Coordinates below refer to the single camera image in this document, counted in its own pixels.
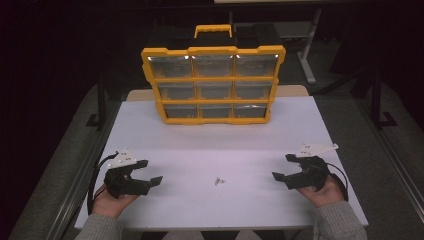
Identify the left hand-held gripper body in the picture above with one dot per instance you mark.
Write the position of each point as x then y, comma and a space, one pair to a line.
116, 180

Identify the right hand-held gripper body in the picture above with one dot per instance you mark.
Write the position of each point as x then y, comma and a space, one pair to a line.
315, 173

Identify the small metal part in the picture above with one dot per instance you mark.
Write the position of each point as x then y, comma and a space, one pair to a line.
219, 181

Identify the clear plastic drawer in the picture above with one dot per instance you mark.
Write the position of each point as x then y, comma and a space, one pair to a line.
176, 91

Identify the yellow black organizer cabinet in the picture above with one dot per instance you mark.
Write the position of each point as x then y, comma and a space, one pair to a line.
213, 50

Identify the person's right hand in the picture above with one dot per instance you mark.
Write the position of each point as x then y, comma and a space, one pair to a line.
325, 197

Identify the person's left hand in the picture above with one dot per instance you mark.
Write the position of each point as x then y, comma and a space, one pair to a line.
106, 205

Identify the black metal stand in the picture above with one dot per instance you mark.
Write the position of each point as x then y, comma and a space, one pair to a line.
101, 106
377, 100

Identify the grid of clear drawers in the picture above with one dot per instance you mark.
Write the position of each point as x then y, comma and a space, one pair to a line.
256, 65

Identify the metal floor rail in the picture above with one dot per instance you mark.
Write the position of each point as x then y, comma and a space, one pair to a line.
76, 193
393, 156

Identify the white metal desk frame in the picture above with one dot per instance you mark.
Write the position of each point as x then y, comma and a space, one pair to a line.
308, 56

